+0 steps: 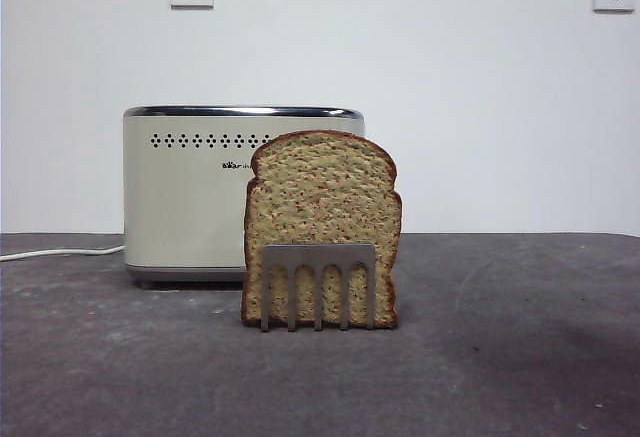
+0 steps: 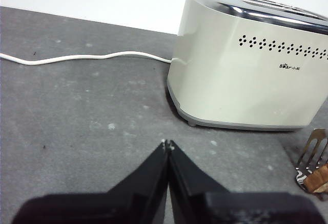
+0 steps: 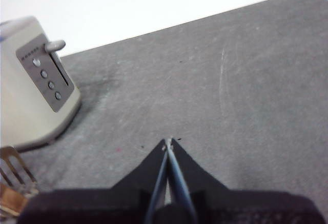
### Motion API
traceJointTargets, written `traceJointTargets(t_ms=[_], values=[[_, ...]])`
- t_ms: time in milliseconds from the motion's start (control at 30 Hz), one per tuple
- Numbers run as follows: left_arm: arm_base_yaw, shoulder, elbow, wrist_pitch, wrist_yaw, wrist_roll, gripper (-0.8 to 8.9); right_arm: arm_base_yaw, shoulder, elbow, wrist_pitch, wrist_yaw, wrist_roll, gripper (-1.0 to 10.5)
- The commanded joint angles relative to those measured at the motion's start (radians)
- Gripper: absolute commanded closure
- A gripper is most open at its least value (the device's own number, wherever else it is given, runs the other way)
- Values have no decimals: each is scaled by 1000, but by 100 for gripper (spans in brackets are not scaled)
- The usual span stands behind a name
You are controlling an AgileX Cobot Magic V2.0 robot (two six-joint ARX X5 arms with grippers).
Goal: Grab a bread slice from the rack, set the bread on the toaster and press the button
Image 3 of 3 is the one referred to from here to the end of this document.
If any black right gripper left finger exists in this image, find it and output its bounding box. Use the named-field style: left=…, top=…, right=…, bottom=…
left=19, top=138, right=169, bottom=224

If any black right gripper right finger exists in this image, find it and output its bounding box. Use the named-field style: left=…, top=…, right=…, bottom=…
left=170, top=138, right=327, bottom=224

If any brown bread slice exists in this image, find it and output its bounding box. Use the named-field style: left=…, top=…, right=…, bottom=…
left=0, top=182, right=28, bottom=211

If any grey toaster lever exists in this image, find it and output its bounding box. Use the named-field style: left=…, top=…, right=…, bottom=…
left=45, top=40, right=66, bottom=52

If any silver metal toast rack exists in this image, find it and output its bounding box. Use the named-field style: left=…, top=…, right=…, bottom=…
left=0, top=146, right=39, bottom=218

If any cream toaster with chrome top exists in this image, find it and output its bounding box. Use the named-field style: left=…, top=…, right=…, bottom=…
left=0, top=16, right=82, bottom=152

